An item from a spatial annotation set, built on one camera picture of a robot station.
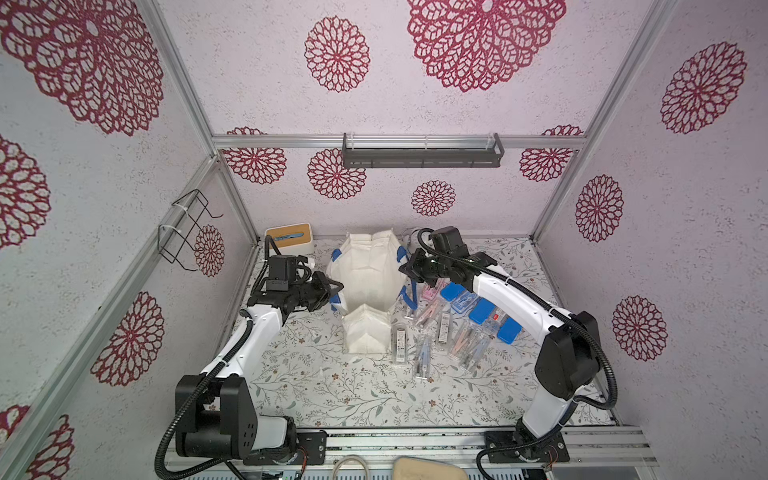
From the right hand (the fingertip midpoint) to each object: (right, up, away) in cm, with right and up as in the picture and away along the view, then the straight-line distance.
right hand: (396, 264), depth 83 cm
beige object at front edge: (+2, -47, -15) cm, 49 cm away
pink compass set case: (+12, -10, +20) cm, 26 cm away
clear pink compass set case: (+12, -16, +16) cm, 25 cm away
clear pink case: (+23, -24, +10) cm, 35 cm away
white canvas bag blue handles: (-9, -1, +20) cm, 22 cm away
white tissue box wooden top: (-39, +10, +34) cm, 52 cm away
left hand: (-15, -6, 0) cm, 16 cm away
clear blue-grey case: (+8, -28, +5) cm, 30 cm away
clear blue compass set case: (+23, -12, +17) cm, 31 cm away
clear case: (+1, -24, +7) cm, 25 cm away
